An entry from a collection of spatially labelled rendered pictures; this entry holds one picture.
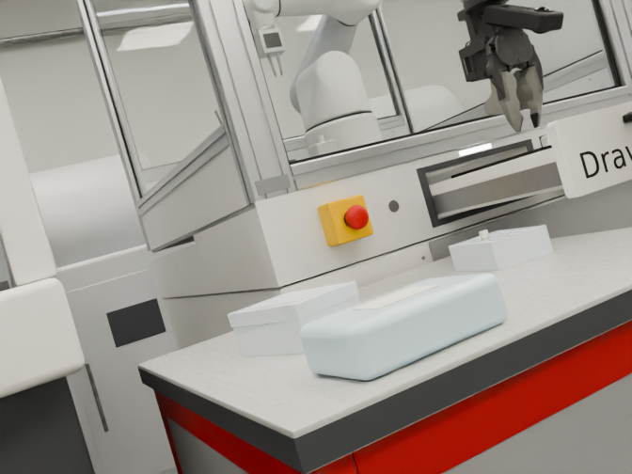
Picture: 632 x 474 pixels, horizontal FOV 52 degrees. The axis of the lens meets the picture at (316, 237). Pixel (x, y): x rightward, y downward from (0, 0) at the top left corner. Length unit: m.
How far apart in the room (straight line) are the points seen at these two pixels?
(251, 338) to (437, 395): 0.30
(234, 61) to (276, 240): 0.30
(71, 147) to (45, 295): 3.62
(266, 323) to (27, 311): 0.25
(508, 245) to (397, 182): 0.37
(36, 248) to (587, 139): 0.73
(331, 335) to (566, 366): 0.19
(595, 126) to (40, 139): 3.72
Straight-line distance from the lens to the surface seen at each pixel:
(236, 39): 1.12
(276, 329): 0.68
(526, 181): 1.04
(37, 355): 0.74
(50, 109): 4.40
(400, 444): 0.47
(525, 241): 0.88
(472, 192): 1.13
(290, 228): 1.07
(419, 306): 0.50
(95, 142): 4.35
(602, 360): 0.59
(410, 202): 1.19
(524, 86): 1.07
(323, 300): 0.66
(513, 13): 1.02
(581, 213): 1.46
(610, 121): 1.04
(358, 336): 0.47
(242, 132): 1.08
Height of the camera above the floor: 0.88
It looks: 1 degrees down
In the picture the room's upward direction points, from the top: 16 degrees counter-clockwise
